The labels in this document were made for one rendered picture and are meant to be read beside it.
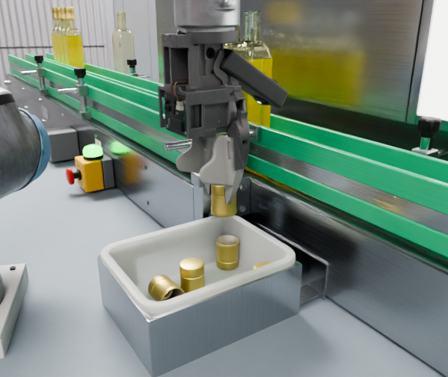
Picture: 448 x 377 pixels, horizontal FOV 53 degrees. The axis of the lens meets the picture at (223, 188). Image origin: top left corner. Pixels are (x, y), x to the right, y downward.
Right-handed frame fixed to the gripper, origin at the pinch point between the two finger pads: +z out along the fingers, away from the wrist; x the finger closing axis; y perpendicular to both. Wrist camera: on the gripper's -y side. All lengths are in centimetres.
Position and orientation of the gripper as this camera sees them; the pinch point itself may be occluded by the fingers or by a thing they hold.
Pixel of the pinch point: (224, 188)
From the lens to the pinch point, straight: 60.5
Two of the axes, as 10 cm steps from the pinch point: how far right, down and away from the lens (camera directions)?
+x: 5.6, 2.9, -7.7
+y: -8.3, 2.1, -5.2
